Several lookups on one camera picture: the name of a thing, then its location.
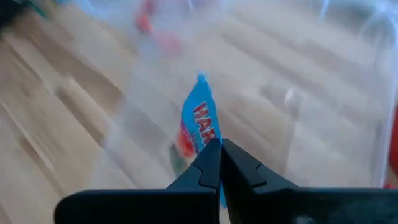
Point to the blue candy packet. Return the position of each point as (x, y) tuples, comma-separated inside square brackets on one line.
[(199, 115)]

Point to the clear plastic bin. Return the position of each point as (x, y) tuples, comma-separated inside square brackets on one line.
[(295, 93)]

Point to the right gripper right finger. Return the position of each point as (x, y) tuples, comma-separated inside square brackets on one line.
[(280, 205)]

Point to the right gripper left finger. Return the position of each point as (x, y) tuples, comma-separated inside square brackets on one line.
[(186, 205)]

